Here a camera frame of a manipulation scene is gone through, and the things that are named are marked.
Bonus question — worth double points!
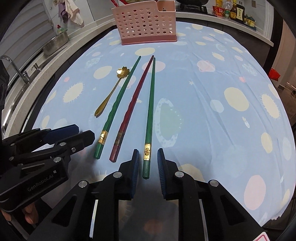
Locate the green condiment jar set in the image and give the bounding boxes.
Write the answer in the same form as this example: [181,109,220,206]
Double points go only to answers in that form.
[244,15,257,28]

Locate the black gas stove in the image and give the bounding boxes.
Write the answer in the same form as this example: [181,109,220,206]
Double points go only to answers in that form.
[179,5,208,13]

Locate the purple hanging cloth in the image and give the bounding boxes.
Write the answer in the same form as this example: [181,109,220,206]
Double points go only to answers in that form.
[58,0,70,24]

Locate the red seasoning tub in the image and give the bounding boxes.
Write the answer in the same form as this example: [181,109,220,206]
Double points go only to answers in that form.
[212,6,226,17]

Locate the green chopstick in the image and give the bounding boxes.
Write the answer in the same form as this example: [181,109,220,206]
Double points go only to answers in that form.
[142,57,156,179]
[93,56,142,159]

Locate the green dish soap bottle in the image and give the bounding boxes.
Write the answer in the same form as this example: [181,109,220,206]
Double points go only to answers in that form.
[55,24,68,36]

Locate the pink hanging towel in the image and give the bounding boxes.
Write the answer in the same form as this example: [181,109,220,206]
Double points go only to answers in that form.
[65,0,84,26]

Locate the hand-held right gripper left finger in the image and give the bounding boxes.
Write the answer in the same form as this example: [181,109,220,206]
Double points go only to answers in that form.
[28,149,140,241]

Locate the blue dotted tablecloth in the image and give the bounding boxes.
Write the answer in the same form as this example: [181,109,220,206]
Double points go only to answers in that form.
[32,20,292,227]

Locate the steel sink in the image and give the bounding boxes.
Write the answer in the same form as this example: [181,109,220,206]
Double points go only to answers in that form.
[0,70,36,122]

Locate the brown sauce bottle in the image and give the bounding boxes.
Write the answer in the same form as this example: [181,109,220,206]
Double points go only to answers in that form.
[229,0,239,22]

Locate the metal basin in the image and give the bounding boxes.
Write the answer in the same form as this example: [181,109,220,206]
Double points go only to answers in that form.
[43,31,70,56]

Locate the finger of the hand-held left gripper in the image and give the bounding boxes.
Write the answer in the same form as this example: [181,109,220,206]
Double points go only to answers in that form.
[9,130,96,167]
[2,124,80,151]

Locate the chrome faucet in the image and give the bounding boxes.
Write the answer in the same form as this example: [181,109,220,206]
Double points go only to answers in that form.
[0,55,31,84]

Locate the gold flower spoon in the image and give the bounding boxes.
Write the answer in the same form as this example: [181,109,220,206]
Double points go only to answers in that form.
[94,66,130,117]

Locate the window blinds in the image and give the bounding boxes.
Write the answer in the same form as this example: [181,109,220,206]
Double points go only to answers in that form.
[0,0,56,70]

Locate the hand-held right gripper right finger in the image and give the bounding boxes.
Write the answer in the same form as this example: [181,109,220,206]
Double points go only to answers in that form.
[157,148,261,241]

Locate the pink perforated utensil holder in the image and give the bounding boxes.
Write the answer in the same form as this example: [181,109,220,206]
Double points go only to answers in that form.
[111,0,178,45]

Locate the dark soy sauce bottle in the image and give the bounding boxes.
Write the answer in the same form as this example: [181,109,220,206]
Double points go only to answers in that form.
[236,1,246,24]

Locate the dark purple chopstick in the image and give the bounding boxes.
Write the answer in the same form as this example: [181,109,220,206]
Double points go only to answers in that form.
[109,55,154,162]

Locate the person's left hand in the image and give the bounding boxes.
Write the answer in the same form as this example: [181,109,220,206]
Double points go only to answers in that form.
[22,201,39,225]

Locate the red bag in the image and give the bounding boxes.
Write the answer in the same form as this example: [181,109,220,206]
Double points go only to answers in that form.
[269,68,282,82]

